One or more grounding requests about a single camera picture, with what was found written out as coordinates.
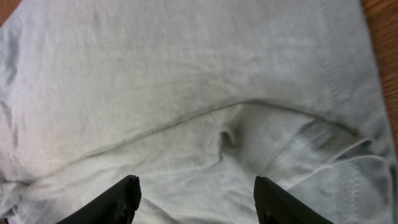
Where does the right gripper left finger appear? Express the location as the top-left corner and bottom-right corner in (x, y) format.
(58, 175), (142, 224)

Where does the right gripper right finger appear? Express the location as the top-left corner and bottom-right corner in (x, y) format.
(254, 176), (332, 224)

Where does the light blue t-shirt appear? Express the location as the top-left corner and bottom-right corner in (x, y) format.
(1, 0), (397, 223)

